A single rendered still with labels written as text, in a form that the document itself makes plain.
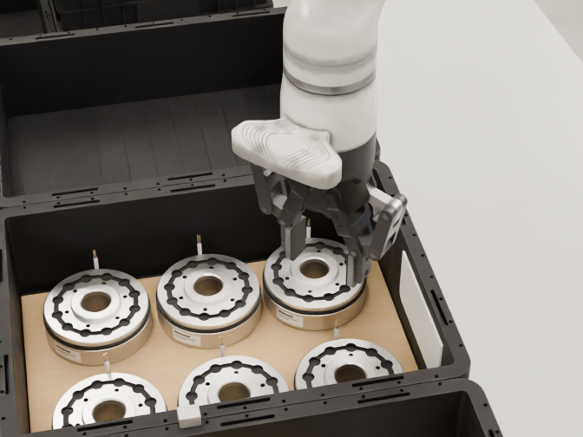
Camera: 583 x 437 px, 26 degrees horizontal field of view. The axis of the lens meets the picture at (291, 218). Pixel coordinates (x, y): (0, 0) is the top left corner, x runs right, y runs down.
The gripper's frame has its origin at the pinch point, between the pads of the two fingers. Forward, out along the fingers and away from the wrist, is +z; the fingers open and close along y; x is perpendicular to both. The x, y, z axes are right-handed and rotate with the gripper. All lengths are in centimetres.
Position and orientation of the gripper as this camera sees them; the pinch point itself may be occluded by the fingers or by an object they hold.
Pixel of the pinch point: (325, 255)
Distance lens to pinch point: 107.8
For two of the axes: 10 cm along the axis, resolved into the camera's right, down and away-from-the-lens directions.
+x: -5.4, 5.6, -6.3
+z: 0.0, 7.5, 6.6
